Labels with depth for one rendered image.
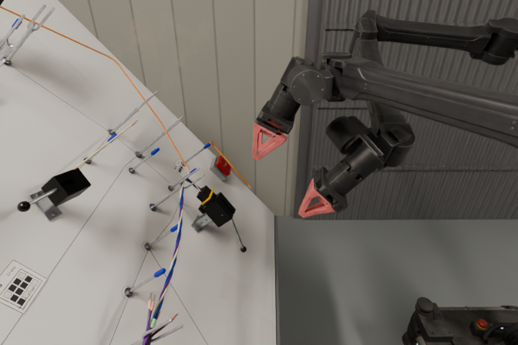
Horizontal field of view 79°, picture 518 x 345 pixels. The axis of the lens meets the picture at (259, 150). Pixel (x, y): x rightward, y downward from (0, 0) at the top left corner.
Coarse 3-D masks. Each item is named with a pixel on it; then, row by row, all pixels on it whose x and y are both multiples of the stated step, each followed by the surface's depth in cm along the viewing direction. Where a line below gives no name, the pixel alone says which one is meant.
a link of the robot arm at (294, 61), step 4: (296, 56) 59; (292, 60) 56; (296, 60) 56; (300, 60) 54; (304, 60) 57; (308, 60) 56; (288, 64) 58; (292, 64) 56; (296, 64) 56; (308, 64) 54; (312, 64) 54; (288, 68) 57; (292, 68) 56; (316, 68) 56; (284, 72) 58; (288, 72) 57; (284, 76) 57; (284, 80) 57; (284, 84) 57
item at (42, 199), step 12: (60, 180) 43; (72, 180) 45; (84, 180) 46; (48, 192) 42; (60, 192) 43; (72, 192) 44; (24, 204) 39; (36, 204) 46; (48, 204) 46; (60, 204) 44; (48, 216) 46
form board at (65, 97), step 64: (0, 64) 55; (64, 64) 68; (0, 128) 48; (64, 128) 58; (0, 192) 43; (128, 192) 62; (192, 192) 79; (0, 256) 39; (64, 256) 45; (128, 256) 53; (192, 256) 66; (256, 256) 86; (0, 320) 35; (64, 320) 40; (128, 320) 47; (192, 320) 57; (256, 320) 71
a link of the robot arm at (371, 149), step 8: (360, 136) 62; (352, 144) 63; (360, 144) 61; (368, 144) 60; (352, 152) 61; (360, 152) 60; (368, 152) 59; (376, 152) 59; (352, 160) 61; (360, 160) 60; (368, 160) 59; (376, 160) 59; (352, 168) 60; (360, 168) 60; (368, 168) 60; (376, 168) 60
